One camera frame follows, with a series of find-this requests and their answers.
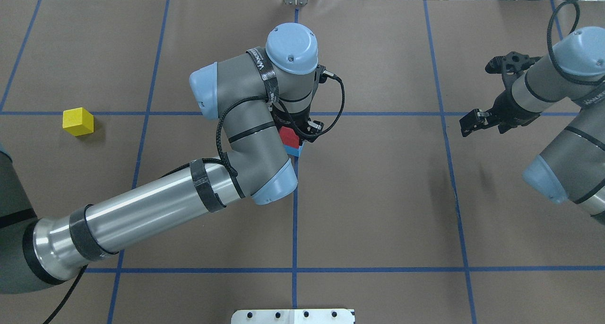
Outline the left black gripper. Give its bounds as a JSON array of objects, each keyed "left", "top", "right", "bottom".
[{"left": 270, "top": 104, "right": 311, "bottom": 130}]

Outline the yellow cube block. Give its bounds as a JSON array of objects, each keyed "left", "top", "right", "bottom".
[{"left": 62, "top": 108, "right": 95, "bottom": 137}]

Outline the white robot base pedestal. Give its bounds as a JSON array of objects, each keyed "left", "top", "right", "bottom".
[{"left": 231, "top": 308, "right": 356, "bottom": 324}]

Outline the blue cube block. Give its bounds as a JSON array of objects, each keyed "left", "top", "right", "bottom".
[{"left": 284, "top": 143, "right": 305, "bottom": 158}]

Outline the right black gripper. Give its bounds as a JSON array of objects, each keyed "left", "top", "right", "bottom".
[{"left": 459, "top": 91, "right": 539, "bottom": 137}]

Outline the red cube block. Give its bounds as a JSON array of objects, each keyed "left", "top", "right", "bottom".
[{"left": 278, "top": 126, "right": 300, "bottom": 149}]

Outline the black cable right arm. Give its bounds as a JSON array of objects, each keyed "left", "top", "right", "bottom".
[{"left": 547, "top": 0, "right": 605, "bottom": 86}]

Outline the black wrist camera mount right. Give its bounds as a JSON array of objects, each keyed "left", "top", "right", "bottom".
[{"left": 484, "top": 51, "right": 542, "bottom": 92}]

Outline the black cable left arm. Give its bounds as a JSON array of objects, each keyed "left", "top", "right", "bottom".
[{"left": 161, "top": 66, "right": 346, "bottom": 178}]

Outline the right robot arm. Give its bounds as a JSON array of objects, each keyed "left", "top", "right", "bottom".
[{"left": 459, "top": 26, "right": 605, "bottom": 224}]

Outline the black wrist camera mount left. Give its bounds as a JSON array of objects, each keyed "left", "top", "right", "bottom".
[{"left": 301, "top": 118, "right": 324, "bottom": 142}]

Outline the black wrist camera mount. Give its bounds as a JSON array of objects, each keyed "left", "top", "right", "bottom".
[
  {"left": 484, "top": 51, "right": 542, "bottom": 92},
  {"left": 301, "top": 118, "right": 324, "bottom": 142}
]

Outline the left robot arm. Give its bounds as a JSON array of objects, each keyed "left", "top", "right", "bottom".
[{"left": 1, "top": 23, "right": 323, "bottom": 294}]

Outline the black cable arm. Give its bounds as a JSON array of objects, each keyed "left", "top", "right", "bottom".
[
  {"left": 547, "top": 0, "right": 605, "bottom": 86},
  {"left": 161, "top": 66, "right": 346, "bottom": 178}
]

